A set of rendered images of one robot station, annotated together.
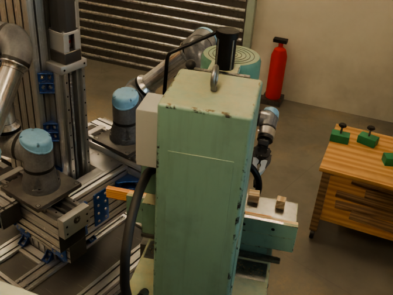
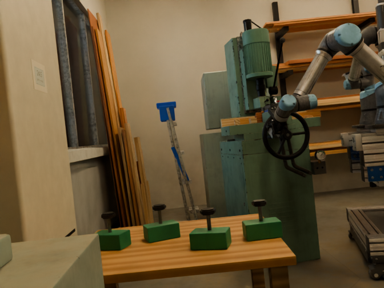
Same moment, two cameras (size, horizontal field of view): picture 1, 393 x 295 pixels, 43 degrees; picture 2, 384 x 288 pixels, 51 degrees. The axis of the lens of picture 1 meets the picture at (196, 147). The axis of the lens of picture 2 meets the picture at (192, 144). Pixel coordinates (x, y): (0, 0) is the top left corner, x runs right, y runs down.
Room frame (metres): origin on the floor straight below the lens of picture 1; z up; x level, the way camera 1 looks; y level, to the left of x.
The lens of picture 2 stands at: (3.74, -1.45, 0.85)
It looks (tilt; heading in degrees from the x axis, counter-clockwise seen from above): 1 degrees down; 160
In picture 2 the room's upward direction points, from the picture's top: 6 degrees counter-clockwise
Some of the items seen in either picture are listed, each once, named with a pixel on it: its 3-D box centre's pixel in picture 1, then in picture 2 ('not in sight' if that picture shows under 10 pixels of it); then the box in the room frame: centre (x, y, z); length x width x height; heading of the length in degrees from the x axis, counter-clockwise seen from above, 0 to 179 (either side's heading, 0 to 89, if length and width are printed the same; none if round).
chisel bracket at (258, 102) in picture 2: not in sight; (262, 103); (1.37, -0.08, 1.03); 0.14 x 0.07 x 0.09; 170
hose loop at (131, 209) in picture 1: (142, 239); not in sight; (1.00, 0.12, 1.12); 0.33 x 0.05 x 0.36; 170
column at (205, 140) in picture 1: (203, 208); (246, 89); (1.10, -0.03, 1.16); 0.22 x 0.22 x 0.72; 80
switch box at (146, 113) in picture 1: (152, 130); not in sight; (1.10, 0.11, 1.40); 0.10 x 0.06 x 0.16; 170
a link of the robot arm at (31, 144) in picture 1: (35, 148); (370, 98); (1.61, 0.61, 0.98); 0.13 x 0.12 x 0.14; 71
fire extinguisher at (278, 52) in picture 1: (276, 71); not in sight; (4.21, -0.67, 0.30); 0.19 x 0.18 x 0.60; 162
